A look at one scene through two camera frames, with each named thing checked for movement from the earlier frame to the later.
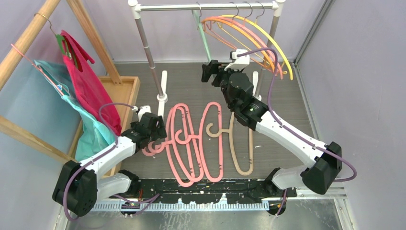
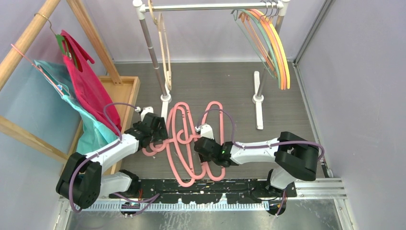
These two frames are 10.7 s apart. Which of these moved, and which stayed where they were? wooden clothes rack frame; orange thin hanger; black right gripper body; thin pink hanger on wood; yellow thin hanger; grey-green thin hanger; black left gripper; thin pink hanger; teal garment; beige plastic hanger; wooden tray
Moved: beige plastic hanger; black right gripper body; thin pink hanger; orange thin hanger; yellow thin hanger; grey-green thin hanger
Stayed: black left gripper; thin pink hanger on wood; wooden tray; teal garment; wooden clothes rack frame
